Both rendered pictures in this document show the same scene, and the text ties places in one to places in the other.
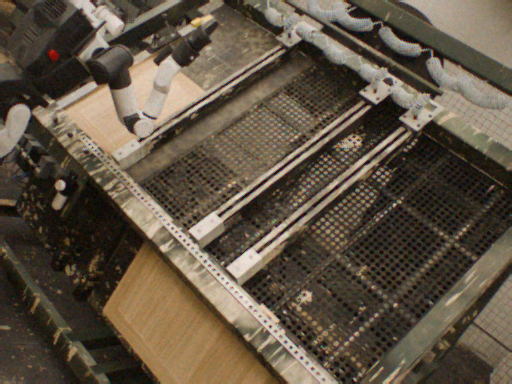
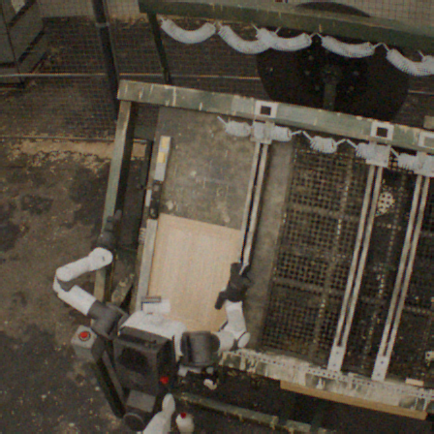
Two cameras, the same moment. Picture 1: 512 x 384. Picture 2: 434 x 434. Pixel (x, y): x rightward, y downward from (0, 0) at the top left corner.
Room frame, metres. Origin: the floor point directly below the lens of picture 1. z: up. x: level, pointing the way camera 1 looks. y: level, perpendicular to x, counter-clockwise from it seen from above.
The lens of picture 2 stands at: (0.62, 0.70, 3.55)
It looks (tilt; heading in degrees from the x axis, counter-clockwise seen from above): 46 degrees down; 356
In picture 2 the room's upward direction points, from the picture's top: 6 degrees counter-clockwise
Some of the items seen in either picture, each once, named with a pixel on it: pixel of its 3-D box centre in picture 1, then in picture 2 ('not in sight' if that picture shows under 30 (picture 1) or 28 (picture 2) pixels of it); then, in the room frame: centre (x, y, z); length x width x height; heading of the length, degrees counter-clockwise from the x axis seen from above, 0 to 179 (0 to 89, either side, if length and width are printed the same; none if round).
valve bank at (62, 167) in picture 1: (36, 164); (172, 373); (2.32, 0.88, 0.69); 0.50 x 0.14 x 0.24; 61
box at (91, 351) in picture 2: not in sight; (88, 345); (2.47, 1.30, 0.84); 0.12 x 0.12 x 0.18; 61
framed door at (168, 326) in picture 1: (193, 333); (358, 381); (2.15, -0.11, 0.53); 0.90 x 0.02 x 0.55; 61
